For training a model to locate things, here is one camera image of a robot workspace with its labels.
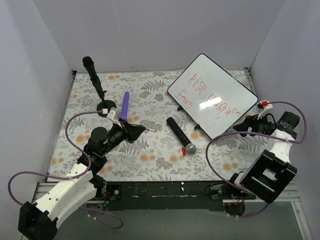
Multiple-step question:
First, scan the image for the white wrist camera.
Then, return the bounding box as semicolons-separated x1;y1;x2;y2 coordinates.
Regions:
102;107;127;127
257;100;273;119

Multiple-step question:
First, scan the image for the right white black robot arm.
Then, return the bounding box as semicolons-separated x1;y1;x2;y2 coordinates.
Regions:
226;111;300;204

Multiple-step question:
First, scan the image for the white marker pen red end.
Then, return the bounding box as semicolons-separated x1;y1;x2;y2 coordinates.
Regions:
145;128;157;133

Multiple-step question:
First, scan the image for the aluminium frame rail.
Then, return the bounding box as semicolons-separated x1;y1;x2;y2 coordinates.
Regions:
32;182;301;203

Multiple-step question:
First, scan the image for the purple microphone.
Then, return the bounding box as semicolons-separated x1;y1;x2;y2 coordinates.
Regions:
120;91;130;121

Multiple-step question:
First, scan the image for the white whiteboard black frame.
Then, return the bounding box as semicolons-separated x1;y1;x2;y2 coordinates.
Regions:
167;53;259;139

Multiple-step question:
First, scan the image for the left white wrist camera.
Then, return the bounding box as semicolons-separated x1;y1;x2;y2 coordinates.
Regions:
102;107;127;127

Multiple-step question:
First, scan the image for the floral patterned table mat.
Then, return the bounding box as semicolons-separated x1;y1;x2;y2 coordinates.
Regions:
48;71;268;182

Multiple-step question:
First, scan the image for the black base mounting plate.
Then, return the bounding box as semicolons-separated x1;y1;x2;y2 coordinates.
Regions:
90;179;256;211

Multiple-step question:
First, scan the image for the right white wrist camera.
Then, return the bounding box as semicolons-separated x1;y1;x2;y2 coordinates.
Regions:
257;100;273;119

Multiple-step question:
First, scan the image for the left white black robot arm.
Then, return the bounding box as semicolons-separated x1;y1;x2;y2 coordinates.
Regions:
18;121;146;240

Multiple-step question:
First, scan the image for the black microphone on stand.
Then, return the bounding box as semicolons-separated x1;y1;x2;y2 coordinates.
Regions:
82;56;101;88

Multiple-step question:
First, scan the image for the black round microphone stand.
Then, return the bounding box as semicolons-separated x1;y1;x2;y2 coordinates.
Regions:
93;82;117;118

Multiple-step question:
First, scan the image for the red marker cap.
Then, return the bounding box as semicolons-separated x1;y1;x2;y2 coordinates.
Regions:
181;147;187;156

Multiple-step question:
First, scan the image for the black microphone silver head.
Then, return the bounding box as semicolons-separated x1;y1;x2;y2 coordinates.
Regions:
166;117;197;155

